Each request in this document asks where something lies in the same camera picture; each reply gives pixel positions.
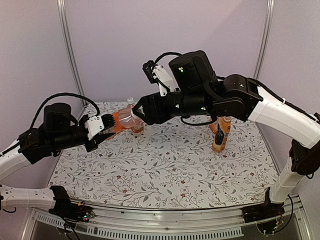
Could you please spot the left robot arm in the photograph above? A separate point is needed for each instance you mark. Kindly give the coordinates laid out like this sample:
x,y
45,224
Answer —
x,y
59,131

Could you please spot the right aluminium frame post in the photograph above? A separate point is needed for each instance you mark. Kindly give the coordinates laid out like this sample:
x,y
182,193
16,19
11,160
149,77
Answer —
x,y
270,6

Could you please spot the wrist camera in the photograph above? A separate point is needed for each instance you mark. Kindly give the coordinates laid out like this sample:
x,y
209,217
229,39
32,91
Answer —
x,y
157,74
96,124

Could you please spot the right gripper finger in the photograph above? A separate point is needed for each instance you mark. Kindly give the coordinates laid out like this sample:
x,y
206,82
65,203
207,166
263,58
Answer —
x,y
142,105
138,117

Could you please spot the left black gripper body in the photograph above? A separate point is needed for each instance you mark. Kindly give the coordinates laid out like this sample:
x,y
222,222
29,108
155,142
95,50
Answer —
x,y
93,145

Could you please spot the orange bottle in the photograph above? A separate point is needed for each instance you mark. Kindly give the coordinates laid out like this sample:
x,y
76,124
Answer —
x,y
121,122
214,127
134,123

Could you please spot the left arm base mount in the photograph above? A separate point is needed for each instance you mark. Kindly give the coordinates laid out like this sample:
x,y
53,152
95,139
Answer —
x,y
68,210

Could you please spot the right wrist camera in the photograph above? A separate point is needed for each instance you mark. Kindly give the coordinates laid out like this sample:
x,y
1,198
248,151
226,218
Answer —
x,y
157,74

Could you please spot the left aluminium frame post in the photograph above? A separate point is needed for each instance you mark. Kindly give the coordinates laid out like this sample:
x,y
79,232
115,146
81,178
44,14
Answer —
x,y
61,6

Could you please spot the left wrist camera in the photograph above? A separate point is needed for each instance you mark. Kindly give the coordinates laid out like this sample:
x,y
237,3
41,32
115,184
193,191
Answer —
x,y
96,124

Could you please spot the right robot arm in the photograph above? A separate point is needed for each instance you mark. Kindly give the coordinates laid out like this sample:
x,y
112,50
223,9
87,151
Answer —
x,y
194,89

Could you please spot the aluminium frame post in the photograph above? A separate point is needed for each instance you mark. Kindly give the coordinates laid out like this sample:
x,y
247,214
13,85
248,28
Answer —
x,y
270,6
61,6

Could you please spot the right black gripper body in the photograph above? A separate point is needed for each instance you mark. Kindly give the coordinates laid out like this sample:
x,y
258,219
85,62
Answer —
x,y
161,113

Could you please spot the floral table mat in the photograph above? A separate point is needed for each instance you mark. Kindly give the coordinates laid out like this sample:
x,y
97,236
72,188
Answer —
x,y
148,169

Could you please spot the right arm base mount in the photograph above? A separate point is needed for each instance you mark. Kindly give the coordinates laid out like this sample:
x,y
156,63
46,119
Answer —
x,y
262,210

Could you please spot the dark label tea bottle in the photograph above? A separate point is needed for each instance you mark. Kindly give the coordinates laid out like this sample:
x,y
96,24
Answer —
x,y
223,130

